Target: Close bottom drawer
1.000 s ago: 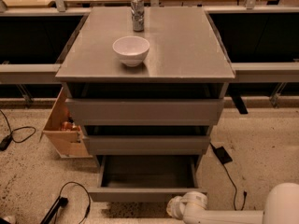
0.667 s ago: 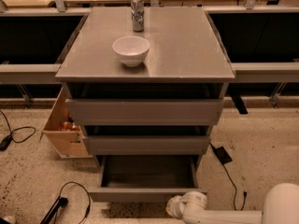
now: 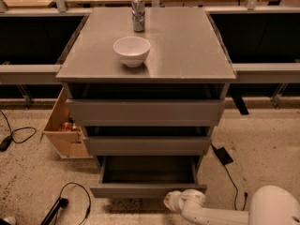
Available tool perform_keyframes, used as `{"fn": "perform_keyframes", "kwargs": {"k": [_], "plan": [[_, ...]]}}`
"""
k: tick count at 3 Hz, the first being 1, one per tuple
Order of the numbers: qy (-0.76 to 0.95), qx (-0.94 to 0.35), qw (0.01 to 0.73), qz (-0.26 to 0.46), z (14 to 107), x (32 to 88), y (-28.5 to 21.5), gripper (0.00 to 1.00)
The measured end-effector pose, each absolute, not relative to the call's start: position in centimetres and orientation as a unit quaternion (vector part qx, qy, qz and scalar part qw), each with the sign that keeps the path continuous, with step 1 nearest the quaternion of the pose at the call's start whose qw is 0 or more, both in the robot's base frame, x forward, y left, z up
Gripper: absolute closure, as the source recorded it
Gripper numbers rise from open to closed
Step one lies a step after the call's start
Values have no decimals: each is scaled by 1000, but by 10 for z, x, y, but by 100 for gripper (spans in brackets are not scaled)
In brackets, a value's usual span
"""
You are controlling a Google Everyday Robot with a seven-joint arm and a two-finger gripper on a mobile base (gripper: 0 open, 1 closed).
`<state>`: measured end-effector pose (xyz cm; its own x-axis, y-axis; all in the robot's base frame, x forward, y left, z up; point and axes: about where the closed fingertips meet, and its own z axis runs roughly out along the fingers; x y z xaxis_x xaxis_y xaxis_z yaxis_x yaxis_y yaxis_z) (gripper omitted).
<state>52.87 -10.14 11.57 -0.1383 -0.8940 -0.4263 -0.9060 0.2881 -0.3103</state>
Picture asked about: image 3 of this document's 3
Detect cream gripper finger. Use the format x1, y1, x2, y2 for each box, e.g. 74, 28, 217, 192
163, 192, 173, 209

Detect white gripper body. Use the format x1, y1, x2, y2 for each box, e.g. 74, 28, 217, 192
170, 189, 205, 213

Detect grey bottom drawer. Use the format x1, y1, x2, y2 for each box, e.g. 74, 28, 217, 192
90, 156, 207, 199

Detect grey drawer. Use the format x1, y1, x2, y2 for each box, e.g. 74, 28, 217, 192
67, 99, 225, 127
84, 126, 211, 156
90, 156, 207, 199

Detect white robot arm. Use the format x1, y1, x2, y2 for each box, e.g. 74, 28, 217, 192
164, 186, 300, 225

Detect grey middle drawer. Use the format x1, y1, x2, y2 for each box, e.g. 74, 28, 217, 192
84, 126, 211, 156

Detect grey drawer cabinet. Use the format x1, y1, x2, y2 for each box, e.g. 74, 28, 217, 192
55, 6, 237, 173

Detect grey top drawer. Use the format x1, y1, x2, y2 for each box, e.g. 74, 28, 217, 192
67, 99, 225, 127

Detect black power adapter right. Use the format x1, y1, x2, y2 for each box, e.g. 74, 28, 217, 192
211, 143, 248, 212

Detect black bar bottom left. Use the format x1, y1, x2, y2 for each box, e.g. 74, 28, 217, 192
40, 197, 68, 225

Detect cardboard box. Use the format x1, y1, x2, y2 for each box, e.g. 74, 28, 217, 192
43, 89, 91, 158

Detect orange items in box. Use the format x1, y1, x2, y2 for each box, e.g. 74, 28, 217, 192
61, 122, 81, 131

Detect white ceramic bowl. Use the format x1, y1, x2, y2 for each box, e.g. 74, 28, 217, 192
113, 37, 151, 68

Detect silver drink can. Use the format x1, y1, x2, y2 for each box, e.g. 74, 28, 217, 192
131, 0, 145, 32

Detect black cable bottom left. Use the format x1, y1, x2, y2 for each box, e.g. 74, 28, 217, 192
53, 182, 92, 225

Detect grey metal rail right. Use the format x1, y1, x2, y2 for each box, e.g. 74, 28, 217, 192
232, 63, 300, 83

